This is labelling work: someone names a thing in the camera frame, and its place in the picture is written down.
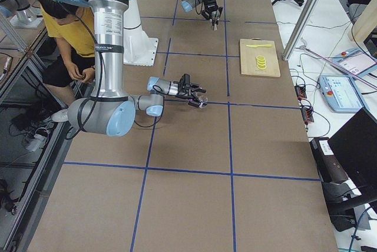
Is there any bamboo cutting board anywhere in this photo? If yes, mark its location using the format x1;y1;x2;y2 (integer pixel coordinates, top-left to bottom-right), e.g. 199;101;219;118
239;39;280;78

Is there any aluminium frame post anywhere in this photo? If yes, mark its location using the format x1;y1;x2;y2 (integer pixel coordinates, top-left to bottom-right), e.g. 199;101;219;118
282;0;318;61

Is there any teach pendant with red button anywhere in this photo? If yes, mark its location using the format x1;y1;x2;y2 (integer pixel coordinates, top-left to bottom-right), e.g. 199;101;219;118
319;74;369;113

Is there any yellow plastic knife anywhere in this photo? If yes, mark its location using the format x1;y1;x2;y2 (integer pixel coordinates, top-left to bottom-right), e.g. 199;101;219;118
246;44;272;48

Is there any black computer case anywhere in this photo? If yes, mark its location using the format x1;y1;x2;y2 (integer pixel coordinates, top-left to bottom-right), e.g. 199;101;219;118
309;106;377;185

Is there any clear glass shaker cup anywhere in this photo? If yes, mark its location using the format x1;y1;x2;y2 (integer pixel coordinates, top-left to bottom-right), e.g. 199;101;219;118
196;94;208;108

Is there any person in yellow shirt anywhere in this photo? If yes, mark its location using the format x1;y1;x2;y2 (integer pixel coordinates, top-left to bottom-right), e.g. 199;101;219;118
38;0;95;106

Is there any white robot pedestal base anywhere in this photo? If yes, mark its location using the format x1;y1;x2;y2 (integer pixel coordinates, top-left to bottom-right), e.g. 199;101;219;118
123;0;158;67

